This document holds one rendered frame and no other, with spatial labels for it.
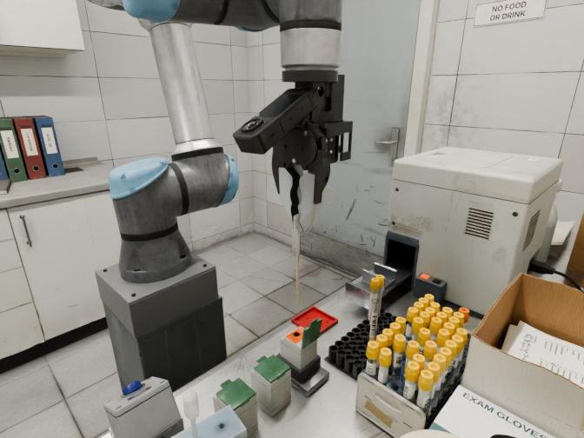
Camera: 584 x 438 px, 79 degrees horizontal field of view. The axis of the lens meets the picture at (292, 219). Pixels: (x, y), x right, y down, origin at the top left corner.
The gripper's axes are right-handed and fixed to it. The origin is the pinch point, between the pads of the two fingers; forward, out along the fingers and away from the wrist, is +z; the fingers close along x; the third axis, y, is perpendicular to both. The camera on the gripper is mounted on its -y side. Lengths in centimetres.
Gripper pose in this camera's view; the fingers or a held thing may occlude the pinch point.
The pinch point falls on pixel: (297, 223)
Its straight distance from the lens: 49.9
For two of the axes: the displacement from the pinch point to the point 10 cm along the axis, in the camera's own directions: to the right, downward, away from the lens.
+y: 6.8, -2.5, 6.9
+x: -7.3, -2.4, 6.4
